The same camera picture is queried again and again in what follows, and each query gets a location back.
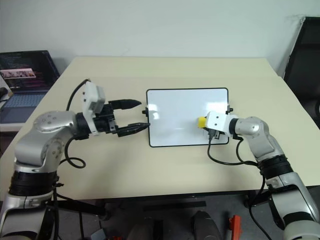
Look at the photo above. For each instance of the dark rounded shape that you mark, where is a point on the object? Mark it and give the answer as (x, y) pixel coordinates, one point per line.
(205, 225)

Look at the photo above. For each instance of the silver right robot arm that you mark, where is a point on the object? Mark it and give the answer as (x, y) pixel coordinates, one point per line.
(260, 140)

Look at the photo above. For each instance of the black-framed whiteboard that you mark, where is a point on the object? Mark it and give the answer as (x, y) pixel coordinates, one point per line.
(180, 112)

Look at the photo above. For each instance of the open grey laptop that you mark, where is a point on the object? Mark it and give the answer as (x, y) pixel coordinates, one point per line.
(25, 70)

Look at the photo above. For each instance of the black metal table frame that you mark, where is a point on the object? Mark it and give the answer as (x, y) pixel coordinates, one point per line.
(75, 206)

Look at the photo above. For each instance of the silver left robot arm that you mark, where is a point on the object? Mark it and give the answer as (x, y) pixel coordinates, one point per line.
(30, 145)

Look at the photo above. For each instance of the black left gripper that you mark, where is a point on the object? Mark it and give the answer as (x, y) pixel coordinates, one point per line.
(105, 121)

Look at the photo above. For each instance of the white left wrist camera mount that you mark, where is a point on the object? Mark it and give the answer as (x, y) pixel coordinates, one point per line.
(91, 97)

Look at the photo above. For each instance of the grey flat object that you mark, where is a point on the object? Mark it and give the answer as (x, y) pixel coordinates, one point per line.
(98, 235)

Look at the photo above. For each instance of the yellow whiteboard eraser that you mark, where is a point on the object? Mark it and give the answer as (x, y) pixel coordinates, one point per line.
(201, 122)

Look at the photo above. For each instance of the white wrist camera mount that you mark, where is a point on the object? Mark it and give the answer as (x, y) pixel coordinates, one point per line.
(91, 97)
(217, 121)

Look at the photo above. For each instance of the red clamp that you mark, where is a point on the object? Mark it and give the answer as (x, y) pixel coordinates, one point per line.
(235, 226)

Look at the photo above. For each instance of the black office chair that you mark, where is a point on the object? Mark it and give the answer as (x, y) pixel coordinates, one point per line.
(305, 62)

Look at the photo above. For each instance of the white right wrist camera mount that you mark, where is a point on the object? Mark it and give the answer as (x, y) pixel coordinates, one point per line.
(217, 121)

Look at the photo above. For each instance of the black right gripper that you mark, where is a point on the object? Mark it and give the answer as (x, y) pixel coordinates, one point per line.
(215, 135)

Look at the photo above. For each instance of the black whiteboard side knob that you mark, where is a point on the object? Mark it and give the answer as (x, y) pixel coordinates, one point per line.
(230, 109)
(145, 111)

